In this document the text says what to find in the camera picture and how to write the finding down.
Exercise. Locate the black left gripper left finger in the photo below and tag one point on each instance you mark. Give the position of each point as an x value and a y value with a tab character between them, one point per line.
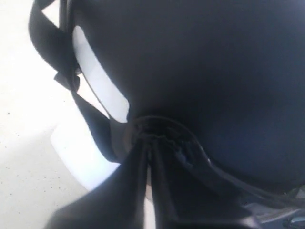
117	203

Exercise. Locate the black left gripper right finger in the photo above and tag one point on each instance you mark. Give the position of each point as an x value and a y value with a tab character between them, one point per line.
189	192

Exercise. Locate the black helmet with tinted visor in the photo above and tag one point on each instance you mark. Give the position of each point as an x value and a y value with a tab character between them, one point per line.
230	71

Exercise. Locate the white mannequin head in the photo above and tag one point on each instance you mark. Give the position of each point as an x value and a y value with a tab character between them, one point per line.
114	61

